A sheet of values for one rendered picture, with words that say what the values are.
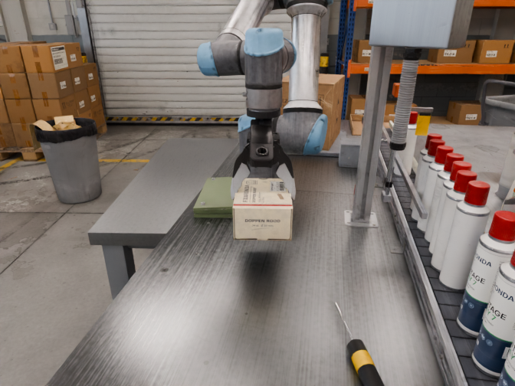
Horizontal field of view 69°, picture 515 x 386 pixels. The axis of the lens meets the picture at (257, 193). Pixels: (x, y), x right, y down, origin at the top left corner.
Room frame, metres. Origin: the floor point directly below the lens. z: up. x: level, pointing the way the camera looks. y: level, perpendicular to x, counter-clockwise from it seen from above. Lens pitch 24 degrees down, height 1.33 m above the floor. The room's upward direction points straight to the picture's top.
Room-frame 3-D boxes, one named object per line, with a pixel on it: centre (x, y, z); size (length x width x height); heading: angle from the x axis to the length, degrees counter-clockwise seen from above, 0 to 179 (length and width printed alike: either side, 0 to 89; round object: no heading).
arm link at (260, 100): (0.78, -0.01, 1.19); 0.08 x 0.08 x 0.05
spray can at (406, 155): (1.15, -0.47, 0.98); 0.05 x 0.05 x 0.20
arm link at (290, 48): (0.89, -0.03, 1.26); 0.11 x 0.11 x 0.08; 72
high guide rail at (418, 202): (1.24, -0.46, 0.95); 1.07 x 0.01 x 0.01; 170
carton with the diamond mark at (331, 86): (1.67, -0.23, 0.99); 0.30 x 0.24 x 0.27; 160
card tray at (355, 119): (1.93, -0.62, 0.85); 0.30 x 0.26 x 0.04; 170
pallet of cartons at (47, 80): (4.37, 2.42, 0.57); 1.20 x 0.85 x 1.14; 1
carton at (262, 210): (0.76, -0.01, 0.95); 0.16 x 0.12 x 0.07; 179
